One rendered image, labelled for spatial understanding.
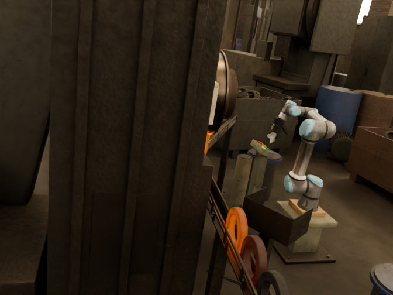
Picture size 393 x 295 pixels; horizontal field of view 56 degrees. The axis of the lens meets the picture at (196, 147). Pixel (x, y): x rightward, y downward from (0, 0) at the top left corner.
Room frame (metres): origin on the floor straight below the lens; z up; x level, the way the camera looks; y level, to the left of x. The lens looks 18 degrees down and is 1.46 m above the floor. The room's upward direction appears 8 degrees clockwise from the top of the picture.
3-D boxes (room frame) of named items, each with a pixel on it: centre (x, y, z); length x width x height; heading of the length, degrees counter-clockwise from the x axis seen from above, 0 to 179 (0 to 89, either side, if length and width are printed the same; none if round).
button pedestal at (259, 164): (2.91, -0.54, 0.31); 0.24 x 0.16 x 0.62; 16
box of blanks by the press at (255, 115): (4.76, -0.58, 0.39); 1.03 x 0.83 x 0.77; 121
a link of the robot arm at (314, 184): (2.45, -0.85, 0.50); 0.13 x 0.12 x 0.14; 99
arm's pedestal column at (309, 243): (2.45, -0.85, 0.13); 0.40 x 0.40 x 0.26; 17
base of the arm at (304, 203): (2.45, -0.85, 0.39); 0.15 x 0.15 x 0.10
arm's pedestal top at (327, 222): (2.45, -0.85, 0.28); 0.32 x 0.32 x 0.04; 17
